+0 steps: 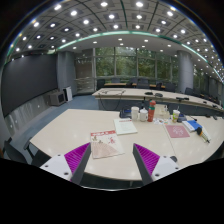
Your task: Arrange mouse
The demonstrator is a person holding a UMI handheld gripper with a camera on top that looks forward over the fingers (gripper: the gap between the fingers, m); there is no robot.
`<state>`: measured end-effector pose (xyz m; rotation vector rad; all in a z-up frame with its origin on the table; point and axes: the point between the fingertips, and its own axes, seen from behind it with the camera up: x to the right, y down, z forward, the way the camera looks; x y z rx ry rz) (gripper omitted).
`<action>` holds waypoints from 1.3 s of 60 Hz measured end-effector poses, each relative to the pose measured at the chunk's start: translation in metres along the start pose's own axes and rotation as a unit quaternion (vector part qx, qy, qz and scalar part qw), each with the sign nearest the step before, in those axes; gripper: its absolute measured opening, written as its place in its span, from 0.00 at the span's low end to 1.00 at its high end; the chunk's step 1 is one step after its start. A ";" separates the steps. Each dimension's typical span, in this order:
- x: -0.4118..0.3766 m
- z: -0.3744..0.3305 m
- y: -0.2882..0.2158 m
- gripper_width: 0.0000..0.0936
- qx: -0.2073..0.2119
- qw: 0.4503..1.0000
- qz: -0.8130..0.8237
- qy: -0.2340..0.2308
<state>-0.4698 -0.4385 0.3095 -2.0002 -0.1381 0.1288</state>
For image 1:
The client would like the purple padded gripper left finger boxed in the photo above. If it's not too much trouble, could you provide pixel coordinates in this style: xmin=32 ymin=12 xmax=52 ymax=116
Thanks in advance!
xmin=41 ymin=143 xmax=91 ymax=185

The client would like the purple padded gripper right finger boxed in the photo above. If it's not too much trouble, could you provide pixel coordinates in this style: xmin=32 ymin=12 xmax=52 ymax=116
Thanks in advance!
xmin=133 ymin=143 xmax=179 ymax=185

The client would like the red and white magazine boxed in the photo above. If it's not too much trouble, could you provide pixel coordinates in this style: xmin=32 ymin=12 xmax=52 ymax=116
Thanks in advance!
xmin=90 ymin=130 xmax=124 ymax=159

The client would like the white paper booklet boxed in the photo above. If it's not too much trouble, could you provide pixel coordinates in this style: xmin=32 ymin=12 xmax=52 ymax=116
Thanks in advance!
xmin=114 ymin=118 xmax=137 ymax=135

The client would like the white ceramic mug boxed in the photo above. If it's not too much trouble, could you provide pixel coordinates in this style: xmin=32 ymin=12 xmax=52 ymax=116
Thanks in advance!
xmin=139 ymin=108 xmax=148 ymax=122

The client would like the red thermos bottle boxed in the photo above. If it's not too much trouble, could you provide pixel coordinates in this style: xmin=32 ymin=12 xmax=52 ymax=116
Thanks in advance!
xmin=148 ymin=100 xmax=156 ymax=122

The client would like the blue and white book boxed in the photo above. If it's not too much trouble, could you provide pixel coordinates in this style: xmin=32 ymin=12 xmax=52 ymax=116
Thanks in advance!
xmin=182 ymin=120 xmax=201 ymax=132

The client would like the white paper cup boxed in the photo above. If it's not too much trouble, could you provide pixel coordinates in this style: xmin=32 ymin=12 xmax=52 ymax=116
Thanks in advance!
xmin=131 ymin=106 xmax=139 ymax=121

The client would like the green and white drink cup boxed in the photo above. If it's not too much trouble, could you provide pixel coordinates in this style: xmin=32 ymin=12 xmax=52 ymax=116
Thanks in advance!
xmin=172 ymin=110 xmax=180 ymax=123

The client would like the black office chair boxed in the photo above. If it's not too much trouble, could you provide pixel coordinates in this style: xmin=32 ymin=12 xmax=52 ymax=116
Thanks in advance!
xmin=2 ymin=136 xmax=36 ymax=165

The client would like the long curved conference table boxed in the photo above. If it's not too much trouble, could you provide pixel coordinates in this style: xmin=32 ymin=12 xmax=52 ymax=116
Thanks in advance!
xmin=93 ymin=88 xmax=224 ymax=116

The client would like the grey box appliance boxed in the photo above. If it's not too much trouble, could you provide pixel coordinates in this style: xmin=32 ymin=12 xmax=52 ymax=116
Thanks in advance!
xmin=49 ymin=92 xmax=65 ymax=106

